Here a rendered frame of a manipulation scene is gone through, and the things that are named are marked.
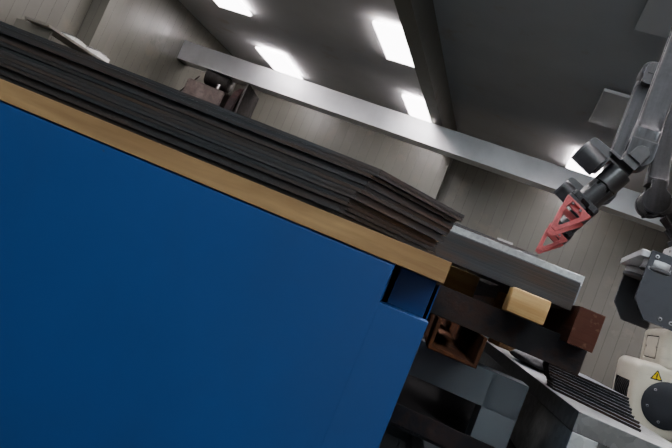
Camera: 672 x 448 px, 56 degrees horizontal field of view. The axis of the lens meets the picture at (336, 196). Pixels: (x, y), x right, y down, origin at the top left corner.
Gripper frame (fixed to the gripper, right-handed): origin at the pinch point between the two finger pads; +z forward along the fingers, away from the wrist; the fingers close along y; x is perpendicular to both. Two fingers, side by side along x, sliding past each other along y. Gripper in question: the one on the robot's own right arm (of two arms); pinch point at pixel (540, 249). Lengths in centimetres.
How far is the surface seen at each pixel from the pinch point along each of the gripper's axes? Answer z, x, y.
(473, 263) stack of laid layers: 20, -3, 88
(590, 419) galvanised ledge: 23, 25, 92
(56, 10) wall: 193, -678, -501
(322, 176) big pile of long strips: 27, -15, 134
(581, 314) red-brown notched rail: 13, 14, 88
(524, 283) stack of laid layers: 16, 5, 86
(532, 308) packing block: 18, 9, 91
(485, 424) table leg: 36, 18, 81
